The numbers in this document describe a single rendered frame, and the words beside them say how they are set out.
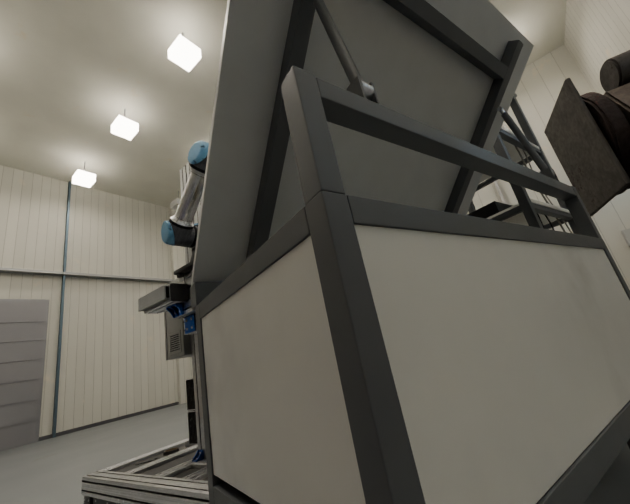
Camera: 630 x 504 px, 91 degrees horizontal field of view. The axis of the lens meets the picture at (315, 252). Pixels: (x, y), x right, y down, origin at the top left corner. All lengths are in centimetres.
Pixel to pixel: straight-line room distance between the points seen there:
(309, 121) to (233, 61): 43
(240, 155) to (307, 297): 53
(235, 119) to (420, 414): 71
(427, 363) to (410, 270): 12
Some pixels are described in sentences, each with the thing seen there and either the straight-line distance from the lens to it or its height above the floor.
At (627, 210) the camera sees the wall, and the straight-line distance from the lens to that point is 984.
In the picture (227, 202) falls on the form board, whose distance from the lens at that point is 85.
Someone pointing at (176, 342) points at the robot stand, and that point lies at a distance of 206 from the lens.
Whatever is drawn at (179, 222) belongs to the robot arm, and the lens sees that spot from 164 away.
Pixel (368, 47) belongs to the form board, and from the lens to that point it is 103.
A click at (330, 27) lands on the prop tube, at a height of 121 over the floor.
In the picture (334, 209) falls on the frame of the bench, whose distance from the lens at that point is 37.
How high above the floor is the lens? 62
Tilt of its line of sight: 18 degrees up
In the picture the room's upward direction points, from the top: 12 degrees counter-clockwise
